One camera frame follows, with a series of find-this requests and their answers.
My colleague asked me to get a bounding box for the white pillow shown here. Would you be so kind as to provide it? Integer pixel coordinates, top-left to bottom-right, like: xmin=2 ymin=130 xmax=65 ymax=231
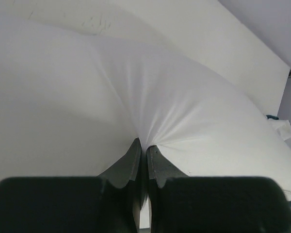
xmin=0 ymin=15 xmax=291 ymax=201

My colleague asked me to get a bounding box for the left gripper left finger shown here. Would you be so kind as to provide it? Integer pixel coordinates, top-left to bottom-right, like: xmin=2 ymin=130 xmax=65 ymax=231
xmin=0 ymin=139 xmax=142 ymax=233

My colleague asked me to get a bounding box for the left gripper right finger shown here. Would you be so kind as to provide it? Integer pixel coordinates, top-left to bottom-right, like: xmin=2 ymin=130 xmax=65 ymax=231
xmin=146 ymin=146 xmax=291 ymax=233

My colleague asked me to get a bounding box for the blue patterned pillowcase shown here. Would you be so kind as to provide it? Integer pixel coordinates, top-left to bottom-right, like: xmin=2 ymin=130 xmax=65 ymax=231
xmin=266 ymin=115 xmax=291 ymax=149

